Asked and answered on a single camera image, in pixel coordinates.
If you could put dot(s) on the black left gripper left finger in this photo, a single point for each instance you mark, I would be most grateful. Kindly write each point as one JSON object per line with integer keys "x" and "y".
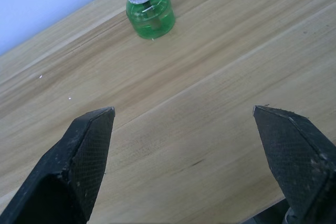
{"x": 65, "y": 166}

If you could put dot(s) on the green mosquito repellent liquid bottle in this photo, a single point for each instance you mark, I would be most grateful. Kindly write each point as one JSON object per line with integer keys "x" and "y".
{"x": 151, "y": 15}

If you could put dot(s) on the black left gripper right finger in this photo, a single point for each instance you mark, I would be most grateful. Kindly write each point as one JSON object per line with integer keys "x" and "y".
{"x": 296, "y": 155}

